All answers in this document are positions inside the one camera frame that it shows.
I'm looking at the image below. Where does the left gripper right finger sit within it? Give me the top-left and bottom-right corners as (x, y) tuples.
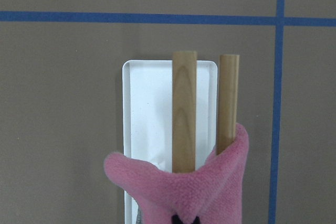
(192, 216), (201, 224)

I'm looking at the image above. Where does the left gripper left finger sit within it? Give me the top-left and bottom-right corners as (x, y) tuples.
(171, 215), (182, 224)

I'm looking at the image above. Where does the white rectangular tray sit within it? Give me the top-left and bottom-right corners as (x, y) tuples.
(121, 59), (218, 224)

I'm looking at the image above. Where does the pink fleece cloth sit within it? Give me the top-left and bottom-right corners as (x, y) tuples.
(104, 124), (249, 223)

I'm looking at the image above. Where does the wooden chopstick two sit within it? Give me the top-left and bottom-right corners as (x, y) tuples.
(216, 55), (239, 155)

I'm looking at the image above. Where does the wooden chopstick one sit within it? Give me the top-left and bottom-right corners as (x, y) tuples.
(172, 51), (197, 173)

